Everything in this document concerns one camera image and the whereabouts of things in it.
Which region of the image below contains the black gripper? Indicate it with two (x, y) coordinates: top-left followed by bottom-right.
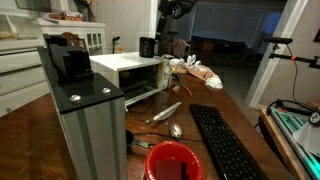
(153, 13), (175, 48)

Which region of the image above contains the white toaster oven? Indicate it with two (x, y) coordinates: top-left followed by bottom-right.
(89, 51), (173, 108)

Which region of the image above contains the black measuring cup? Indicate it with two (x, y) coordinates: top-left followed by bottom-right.
(125, 129), (155, 154)

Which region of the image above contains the beige towel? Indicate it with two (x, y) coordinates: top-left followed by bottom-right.
(171, 64), (216, 81)

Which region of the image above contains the crumpled white cloth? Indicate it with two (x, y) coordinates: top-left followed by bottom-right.
(204, 74), (224, 90)

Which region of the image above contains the silver marker pen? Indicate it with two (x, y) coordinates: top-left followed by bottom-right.
(144, 101), (183, 125)

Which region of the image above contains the wooden chair with curved back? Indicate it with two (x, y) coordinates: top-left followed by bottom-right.
(60, 31), (89, 51)

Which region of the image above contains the basket of goods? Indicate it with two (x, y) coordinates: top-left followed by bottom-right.
(48, 11), (85, 23)

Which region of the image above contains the metal spoon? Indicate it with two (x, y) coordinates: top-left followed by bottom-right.
(169, 123), (185, 141)

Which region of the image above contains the red plastic bowl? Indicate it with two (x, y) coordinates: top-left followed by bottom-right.
(143, 140), (205, 180)

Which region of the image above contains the black computer keyboard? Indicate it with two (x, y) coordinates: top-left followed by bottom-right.
(189, 103), (270, 180)

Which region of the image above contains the dark red block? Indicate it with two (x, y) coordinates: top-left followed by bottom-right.
(155, 158), (183, 180)

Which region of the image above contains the white kitchen cabinet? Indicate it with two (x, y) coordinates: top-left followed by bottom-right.
(0, 11), (107, 118)

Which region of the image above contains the black tripod boom with orange clamps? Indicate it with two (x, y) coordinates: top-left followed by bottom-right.
(268, 52), (320, 70)

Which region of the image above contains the wooden base board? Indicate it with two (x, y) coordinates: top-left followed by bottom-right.
(258, 107), (312, 180)

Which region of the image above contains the black camera block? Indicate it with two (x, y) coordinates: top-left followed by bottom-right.
(43, 33), (95, 84)

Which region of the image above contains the thin black table cable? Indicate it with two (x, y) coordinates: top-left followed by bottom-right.
(128, 109), (205, 143)

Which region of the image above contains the white door frame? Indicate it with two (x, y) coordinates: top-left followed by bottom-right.
(245, 0), (310, 110)

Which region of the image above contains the aluminium post with black plate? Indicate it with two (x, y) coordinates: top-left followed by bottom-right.
(36, 44), (129, 180)

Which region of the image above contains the black stereo camera bar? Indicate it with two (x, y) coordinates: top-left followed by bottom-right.
(263, 36), (294, 45)

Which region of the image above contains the thin camera cable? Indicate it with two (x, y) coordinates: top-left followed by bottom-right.
(285, 44), (300, 103)

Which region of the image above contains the green lit robot mounting frame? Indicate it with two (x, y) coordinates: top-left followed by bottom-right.
(269, 105), (320, 180)

